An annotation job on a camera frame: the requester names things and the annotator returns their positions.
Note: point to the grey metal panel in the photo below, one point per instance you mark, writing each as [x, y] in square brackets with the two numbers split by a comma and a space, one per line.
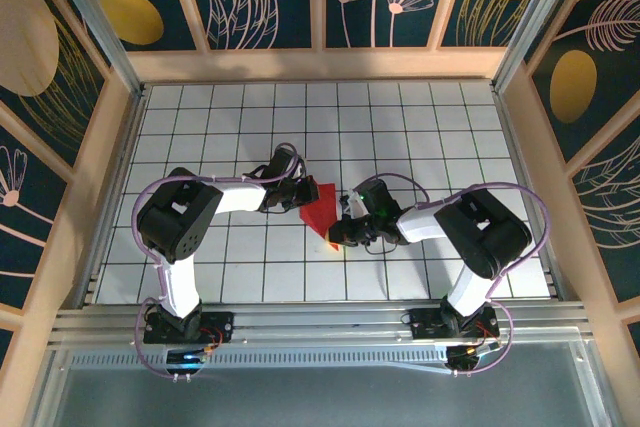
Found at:
[320, 397]

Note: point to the white grid mat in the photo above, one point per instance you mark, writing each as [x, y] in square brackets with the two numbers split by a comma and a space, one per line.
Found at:
[320, 112]

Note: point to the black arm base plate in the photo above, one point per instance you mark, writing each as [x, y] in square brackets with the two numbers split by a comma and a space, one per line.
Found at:
[425, 324]
[222, 322]

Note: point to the aluminium side rail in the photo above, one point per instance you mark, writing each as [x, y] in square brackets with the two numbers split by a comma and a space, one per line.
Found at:
[517, 147]
[127, 147]

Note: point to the aluminium mounting rail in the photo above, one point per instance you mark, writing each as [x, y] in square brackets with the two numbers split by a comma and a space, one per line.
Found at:
[320, 322]

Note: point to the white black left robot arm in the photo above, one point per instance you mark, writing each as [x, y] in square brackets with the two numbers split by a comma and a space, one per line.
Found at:
[240, 199]

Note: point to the black controller board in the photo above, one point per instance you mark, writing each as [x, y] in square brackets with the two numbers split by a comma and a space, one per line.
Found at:
[187, 361]
[467, 357]

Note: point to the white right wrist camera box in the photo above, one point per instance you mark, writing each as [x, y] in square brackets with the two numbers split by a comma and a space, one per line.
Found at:
[356, 207]

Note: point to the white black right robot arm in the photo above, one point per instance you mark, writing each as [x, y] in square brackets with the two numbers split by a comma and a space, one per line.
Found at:
[420, 224]

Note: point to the red paper sheet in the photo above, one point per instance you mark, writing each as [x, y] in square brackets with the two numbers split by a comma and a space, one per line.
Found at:
[320, 212]

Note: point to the aluminium corner post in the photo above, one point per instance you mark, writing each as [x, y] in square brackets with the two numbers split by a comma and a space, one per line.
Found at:
[111, 44]
[534, 22]

